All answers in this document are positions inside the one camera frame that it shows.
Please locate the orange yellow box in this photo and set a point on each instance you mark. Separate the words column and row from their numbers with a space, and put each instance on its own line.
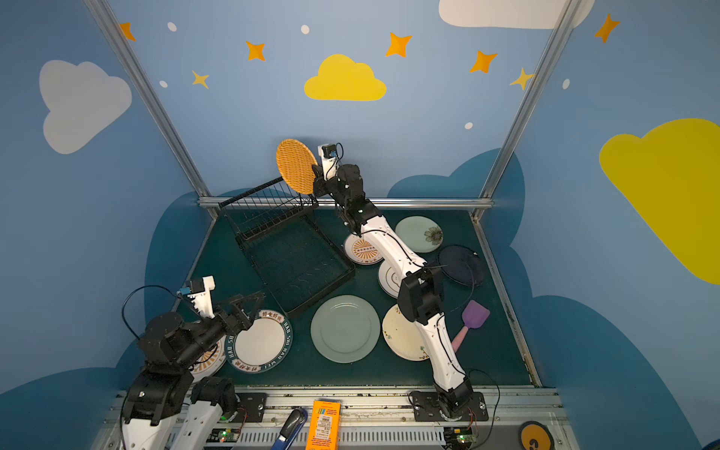
column 324, row 425

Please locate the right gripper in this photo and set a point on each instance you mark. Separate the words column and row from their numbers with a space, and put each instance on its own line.
column 326, row 184

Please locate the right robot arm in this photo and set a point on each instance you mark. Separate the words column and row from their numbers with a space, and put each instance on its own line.
column 421, row 286

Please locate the dark navy plate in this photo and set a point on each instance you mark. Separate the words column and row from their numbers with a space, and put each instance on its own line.
column 462, row 265

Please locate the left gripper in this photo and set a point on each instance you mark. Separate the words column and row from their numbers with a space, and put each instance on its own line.
column 232, row 314

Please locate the black wire dish rack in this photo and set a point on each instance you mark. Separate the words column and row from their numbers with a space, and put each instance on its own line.
column 276, row 229

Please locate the purple pink spatula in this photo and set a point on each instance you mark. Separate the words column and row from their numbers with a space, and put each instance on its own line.
column 473, row 315

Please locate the large plain green plate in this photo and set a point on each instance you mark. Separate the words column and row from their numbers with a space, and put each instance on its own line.
column 345, row 329

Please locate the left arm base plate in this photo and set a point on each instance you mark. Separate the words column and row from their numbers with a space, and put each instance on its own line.
column 250, row 407

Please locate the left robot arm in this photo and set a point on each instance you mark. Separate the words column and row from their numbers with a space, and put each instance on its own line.
column 172, row 347

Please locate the cream floral plate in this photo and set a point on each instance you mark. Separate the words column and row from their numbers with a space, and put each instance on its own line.
column 402, row 336

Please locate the white plate orange sunburst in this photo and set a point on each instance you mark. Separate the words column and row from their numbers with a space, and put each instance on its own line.
column 360, row 251

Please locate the blue black handled tool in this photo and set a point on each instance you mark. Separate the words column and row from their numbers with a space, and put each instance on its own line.
column 290, row 430

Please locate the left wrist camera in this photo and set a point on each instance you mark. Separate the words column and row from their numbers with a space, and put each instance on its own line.
column 198, row 292

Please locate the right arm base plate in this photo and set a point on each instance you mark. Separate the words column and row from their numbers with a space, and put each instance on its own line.
column 429, row 407

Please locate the yellow black tape roll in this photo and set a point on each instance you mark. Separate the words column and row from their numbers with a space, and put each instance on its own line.
column 535, row 436

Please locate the pale green floral plate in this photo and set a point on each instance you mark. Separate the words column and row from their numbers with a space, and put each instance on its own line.
column 420, row 234

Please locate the sunburst plate at left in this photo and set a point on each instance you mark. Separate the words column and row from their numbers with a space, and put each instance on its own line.
column 210, row 362

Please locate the yellow woven wicker plate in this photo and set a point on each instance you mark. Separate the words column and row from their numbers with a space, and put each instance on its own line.
column 295, row 163

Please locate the white plate green lettered rim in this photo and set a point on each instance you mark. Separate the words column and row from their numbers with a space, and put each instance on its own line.
column 263, row 346

